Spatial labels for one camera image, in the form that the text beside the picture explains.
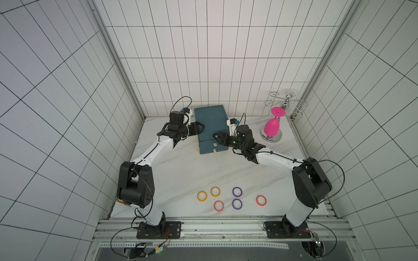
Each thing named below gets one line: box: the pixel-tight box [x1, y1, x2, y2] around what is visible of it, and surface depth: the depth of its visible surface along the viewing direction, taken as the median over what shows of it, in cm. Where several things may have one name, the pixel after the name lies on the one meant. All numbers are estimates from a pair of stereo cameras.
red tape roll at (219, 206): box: [213, 200, 225, 213], surface depth 81 cm
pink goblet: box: [263, 106, 286, 138], surface depth 90 cm
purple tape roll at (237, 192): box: [231, 186, 243, 198], surface depth 86 cm
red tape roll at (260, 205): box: [255, 194, 268, 207], surface depth 83 cm
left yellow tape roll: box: [197, 190, 208, 203], surface depth 85 cm
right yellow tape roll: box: [210, 186, 221, 198], surface depth 86 cm
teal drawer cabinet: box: [193, 104, 230, 155], surface depth 94 cm
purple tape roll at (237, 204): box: [231, 197, 243, 211], surface depth 82 cm
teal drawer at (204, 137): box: [198, 133, 217, 142], surface depth 87 cm
